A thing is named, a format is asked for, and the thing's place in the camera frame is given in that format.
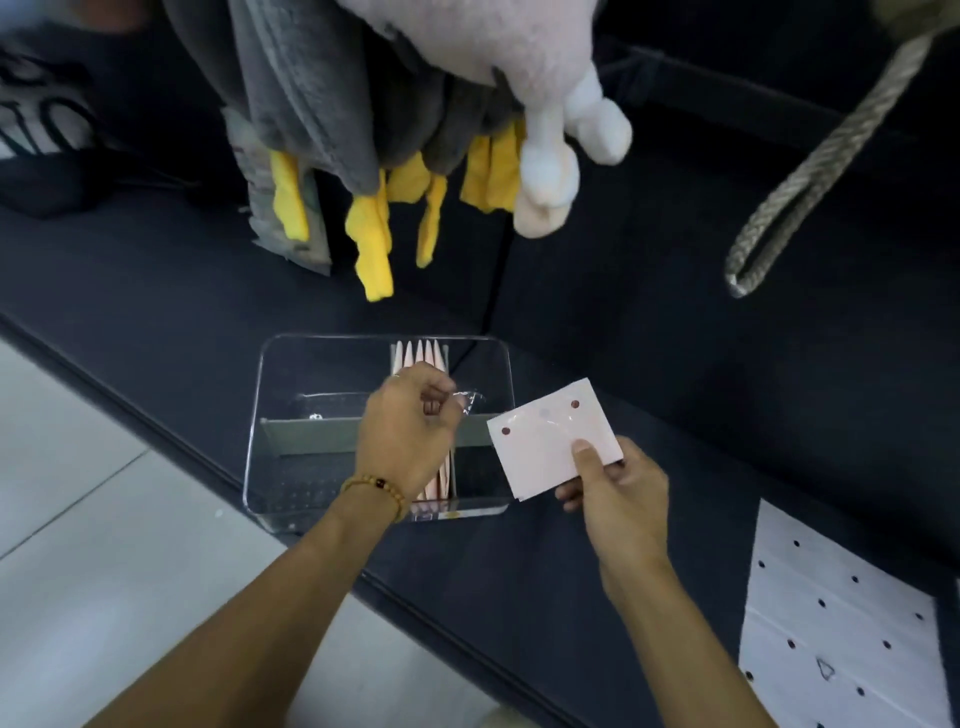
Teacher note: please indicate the person's left hand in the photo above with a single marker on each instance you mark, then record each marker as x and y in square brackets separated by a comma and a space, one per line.
[401, 442]

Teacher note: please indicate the pink plush toy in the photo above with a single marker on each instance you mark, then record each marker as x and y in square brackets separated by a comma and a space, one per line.
[525, 45]

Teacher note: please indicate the polka dot bag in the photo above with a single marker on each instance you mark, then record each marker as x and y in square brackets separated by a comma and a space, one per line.
[437, 484]

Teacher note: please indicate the person's right hand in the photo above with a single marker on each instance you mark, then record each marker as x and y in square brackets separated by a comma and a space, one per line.
[626, 517]

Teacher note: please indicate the person's right forearm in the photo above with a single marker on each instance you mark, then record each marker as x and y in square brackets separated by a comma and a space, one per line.
[682, 652]

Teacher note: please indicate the clear plastic organizer box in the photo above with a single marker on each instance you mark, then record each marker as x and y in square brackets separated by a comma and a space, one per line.
[315, 375]

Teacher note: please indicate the stack of polka dot bags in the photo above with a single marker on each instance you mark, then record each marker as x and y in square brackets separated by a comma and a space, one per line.
[825, 600]

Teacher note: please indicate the blue plush toy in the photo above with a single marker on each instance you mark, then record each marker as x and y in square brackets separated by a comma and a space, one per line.
[30, 11]

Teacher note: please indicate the dark blue sofa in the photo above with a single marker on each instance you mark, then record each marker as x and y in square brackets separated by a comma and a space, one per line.
[187, 300]

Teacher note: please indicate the zebra striped bag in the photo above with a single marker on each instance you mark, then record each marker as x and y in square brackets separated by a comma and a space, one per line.
[45, 127]

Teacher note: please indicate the pink bags row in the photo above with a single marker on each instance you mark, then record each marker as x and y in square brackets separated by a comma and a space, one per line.
[448, 476]

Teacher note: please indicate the grey plush toy yellow feet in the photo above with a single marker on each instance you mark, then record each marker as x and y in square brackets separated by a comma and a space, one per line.
[315, 75]

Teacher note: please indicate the person's left forearm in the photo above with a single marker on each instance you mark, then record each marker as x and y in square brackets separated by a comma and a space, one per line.
[255, 622]

